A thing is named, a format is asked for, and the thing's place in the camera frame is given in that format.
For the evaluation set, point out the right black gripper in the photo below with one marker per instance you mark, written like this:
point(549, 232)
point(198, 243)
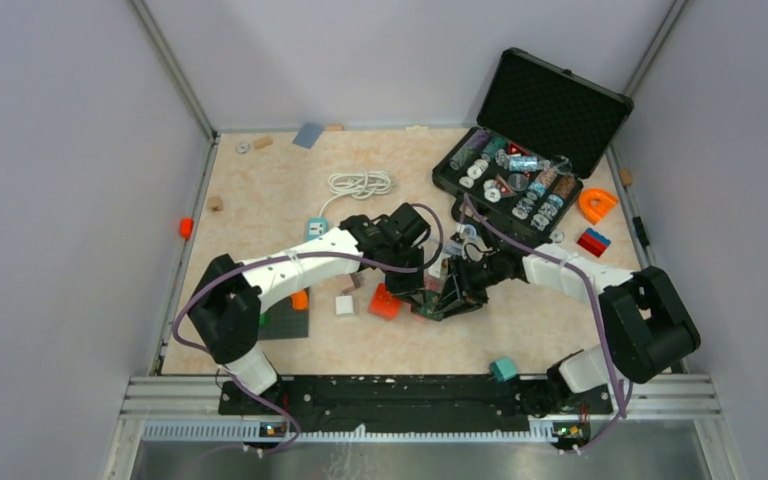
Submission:
point(459, 295)

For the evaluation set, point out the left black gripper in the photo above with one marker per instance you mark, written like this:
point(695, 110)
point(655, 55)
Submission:
point(413, 283)

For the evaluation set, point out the red cube socket adapter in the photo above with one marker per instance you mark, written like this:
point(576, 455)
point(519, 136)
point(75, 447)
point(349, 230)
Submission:
point(383, 304)

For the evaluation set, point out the teal small plug adapter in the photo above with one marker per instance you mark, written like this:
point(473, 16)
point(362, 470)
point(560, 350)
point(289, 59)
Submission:
point(503, 369)

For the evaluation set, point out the pink triangular power strip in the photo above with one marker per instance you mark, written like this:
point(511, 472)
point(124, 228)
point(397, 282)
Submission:
point(433, 284)

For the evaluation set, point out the dark green cube adapter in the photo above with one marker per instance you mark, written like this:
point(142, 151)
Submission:
point(427, 308)

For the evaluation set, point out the white cube socket adapter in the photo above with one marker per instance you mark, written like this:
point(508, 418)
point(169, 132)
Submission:
point(451, 249)

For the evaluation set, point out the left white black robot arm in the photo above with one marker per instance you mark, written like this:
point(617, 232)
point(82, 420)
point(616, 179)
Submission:
point(226, 307)

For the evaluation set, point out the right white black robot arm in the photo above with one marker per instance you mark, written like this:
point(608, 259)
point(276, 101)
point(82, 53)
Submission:
point(643, 325)

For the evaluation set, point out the pink brown charger plug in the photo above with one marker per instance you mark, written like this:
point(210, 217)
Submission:
point(349, 283)

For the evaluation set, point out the small white charger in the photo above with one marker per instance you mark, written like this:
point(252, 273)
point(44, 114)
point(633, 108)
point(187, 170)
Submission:
point(345, 306)

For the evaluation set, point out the teal power strip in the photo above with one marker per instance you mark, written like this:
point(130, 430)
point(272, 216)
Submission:
point(316, 227)

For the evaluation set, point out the orange arch block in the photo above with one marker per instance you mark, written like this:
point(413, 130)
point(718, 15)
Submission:
point(300, 300)

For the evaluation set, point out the dark grey building baseplate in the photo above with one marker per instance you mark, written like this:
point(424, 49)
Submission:
point(283, 321)

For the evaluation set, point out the red blue brick stack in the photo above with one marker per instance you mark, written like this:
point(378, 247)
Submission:
point(593, 242)

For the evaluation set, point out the orange arch toy right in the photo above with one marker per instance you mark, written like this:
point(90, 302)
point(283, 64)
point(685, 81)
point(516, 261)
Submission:
point(594, 204)

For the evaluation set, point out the grey blue card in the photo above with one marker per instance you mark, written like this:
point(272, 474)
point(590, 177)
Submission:
point(308, 135)

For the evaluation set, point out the black open case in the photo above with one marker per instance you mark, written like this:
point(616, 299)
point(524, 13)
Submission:
point(541, 131)

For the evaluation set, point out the wooden block top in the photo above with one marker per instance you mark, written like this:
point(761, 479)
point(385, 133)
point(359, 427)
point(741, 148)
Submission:
point(262, 142)

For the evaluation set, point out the wooden block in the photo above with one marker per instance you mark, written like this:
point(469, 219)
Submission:
point(625, 177)
point(215, 203)
point(262, 142)

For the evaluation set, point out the wooden block left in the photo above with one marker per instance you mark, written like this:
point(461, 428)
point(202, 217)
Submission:
point(215, 203)

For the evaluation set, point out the wooden block right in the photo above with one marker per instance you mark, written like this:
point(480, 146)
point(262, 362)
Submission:
point(625, 177)

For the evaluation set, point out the metal washer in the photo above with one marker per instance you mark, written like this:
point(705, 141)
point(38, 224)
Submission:
point(243, 148)

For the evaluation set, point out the red orange clip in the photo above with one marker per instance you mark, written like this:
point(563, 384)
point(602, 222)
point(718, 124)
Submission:
point(186, 227)

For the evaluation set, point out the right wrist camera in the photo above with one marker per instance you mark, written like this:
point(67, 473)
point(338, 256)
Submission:
point(464, 235)

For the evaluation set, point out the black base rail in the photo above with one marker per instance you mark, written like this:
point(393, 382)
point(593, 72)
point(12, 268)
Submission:
point(414, 403)

